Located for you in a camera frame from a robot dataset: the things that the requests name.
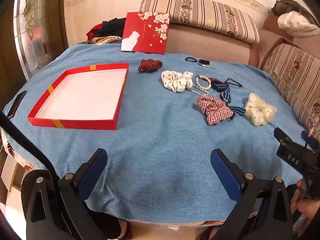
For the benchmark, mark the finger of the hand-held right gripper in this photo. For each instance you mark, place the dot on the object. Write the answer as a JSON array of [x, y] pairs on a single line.
[[282, 135], [309, 141]]

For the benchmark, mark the beige sofa seat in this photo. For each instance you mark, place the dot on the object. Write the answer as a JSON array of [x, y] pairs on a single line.
[[207, 45]]

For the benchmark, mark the striped floral sofa back cushion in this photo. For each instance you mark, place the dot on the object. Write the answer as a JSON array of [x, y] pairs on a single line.
[[200, 12]]

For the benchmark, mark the green cloth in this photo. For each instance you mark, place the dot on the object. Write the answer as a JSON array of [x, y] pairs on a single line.
[[287, 6]]

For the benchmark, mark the stained glass door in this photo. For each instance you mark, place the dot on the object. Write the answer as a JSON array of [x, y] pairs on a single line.
[[32, 30]]

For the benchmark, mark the white cloth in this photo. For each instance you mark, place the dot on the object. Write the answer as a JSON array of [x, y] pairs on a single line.
[[297, 23]]

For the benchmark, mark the red shallow gift box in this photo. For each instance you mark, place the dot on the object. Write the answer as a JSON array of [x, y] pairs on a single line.
[[80, 92]]

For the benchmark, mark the white dotted satin scrunchie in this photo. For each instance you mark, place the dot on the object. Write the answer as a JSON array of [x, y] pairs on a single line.
[[175, 81]]

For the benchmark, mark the striped floral armchair cushion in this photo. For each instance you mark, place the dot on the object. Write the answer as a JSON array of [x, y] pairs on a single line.
[[295, 80]]

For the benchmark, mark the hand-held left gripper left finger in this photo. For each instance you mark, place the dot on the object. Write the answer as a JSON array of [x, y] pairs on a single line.
[[93, 170]]

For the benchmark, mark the cream organza scrunchie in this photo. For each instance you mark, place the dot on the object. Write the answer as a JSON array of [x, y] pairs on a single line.
[[260, 110]]

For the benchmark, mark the person's right hand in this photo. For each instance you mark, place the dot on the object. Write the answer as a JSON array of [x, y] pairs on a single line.
[[303, 205]]

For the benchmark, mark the red plaid bow scrunchie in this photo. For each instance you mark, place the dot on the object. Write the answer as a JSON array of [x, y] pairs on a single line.
[[212, 107]]

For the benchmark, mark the navy striped bow hair clip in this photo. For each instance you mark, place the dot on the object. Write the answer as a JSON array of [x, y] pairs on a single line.
[[222, 87]]

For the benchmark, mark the blue towel blanket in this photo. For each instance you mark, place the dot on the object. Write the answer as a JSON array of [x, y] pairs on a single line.
[[162, 135]]

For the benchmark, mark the black hair clip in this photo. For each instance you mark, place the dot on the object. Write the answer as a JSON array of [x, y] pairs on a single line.
[[203, 61]]

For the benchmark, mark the black smartphone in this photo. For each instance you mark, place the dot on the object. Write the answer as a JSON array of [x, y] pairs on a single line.
[[16, 103]]

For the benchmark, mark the dark red beaded scrunchie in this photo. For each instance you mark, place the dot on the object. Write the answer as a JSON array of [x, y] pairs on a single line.
[[150, 65]]

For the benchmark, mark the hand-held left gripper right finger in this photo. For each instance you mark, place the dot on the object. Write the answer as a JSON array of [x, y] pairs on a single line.
[[225, 172]]

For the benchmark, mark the black and red clothes pile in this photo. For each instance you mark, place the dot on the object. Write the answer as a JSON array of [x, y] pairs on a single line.
[[110, 27]]

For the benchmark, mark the red floral box lid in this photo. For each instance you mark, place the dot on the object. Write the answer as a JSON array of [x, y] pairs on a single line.
[[147, 35]]

